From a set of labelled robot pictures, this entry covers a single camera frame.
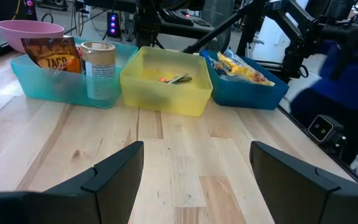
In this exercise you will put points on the person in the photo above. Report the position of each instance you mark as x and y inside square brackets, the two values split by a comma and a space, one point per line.
[346, 81]

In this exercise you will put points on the grey silver noodle packet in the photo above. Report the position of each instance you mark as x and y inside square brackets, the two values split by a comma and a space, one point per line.
[233, 54]

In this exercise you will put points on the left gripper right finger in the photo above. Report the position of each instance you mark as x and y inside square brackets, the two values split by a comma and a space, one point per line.
[306, 199]

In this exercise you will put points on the computer tower purple lights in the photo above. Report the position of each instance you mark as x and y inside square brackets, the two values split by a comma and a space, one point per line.
[113, 25]
[30, 7]

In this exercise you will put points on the blue ramen packet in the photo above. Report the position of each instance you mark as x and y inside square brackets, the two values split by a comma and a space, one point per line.
[217, 67]

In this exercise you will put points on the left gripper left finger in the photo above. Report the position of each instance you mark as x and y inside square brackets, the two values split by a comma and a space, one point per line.
[73, 202]

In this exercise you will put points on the brown orange seasoning packet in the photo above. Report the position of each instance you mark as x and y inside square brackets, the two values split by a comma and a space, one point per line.
[54, 56]

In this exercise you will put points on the pink bowl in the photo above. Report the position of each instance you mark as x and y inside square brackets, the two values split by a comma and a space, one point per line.
[26, 31]

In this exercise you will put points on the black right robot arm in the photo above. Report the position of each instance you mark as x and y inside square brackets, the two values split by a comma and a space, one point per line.
[303, 28]

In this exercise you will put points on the yellow noodle packet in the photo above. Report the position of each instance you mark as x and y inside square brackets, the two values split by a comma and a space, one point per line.
[244, 70]

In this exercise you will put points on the yellow translucent bin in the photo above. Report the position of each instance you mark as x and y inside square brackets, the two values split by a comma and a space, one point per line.
[166, 96]

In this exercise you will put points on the silver metal spoon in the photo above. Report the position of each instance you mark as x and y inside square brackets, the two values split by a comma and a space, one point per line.
[176, 78]

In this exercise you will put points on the furikake jar gold lid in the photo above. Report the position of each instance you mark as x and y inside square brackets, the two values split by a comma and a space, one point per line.
[99, 62]

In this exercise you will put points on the light teal translucent bin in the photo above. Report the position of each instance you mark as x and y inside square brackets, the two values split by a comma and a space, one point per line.
[51, 87]

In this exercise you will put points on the dark teal bin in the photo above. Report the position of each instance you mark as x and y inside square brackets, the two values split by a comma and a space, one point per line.
[247, 93]

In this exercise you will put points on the small black cube camera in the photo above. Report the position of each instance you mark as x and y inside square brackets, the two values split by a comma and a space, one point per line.
[322, 129]

